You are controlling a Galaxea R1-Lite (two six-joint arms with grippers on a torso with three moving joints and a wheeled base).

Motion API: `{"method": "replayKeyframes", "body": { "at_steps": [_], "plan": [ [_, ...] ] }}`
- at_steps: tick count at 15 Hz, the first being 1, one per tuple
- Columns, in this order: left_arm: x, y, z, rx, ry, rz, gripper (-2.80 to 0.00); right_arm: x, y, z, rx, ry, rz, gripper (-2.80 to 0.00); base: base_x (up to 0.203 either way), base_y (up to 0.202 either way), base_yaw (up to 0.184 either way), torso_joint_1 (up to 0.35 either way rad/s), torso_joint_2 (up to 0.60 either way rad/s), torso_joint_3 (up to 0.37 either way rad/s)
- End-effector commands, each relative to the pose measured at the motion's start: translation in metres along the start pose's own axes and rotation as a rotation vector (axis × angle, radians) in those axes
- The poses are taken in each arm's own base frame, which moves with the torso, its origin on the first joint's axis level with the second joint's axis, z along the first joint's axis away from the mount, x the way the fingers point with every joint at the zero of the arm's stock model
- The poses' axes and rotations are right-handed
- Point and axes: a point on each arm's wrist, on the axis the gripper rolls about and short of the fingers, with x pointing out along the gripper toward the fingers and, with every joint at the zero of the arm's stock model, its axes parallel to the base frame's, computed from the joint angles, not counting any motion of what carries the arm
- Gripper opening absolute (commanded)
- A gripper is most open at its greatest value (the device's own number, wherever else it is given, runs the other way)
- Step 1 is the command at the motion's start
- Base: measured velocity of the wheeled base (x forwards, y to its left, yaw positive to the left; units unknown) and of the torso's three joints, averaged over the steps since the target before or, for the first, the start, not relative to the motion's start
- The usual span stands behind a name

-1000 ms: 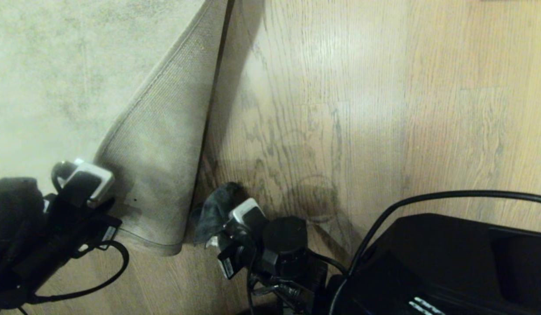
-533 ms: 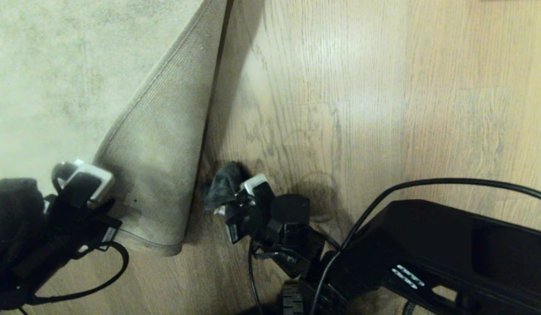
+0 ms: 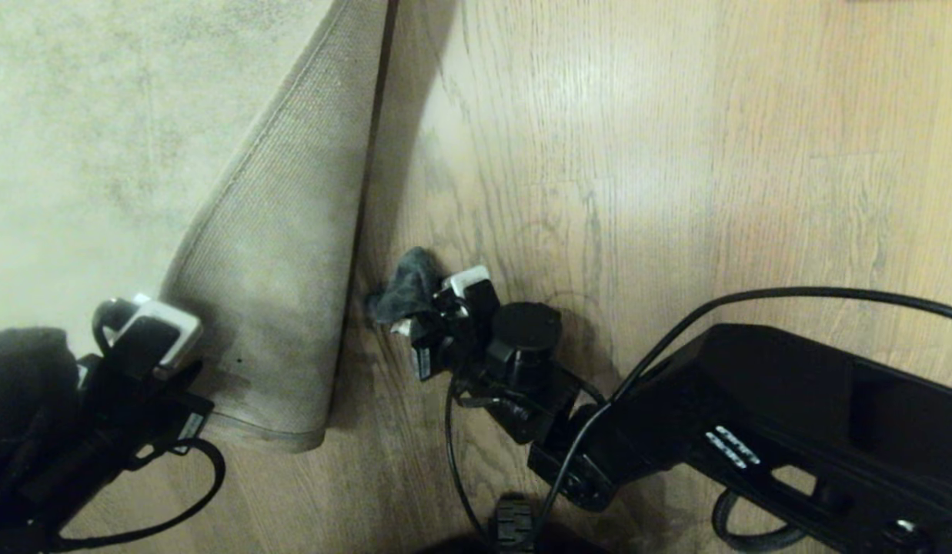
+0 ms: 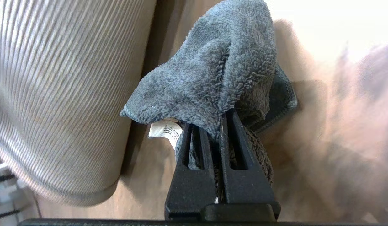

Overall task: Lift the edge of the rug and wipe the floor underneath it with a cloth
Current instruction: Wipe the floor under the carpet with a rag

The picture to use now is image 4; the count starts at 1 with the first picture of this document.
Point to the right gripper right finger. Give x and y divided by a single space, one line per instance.
245 185

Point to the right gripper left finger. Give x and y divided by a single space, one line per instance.
190 185

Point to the grey microfibre cloth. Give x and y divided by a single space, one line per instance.
209 72

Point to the beige ribbed basket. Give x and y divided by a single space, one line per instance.
60 94

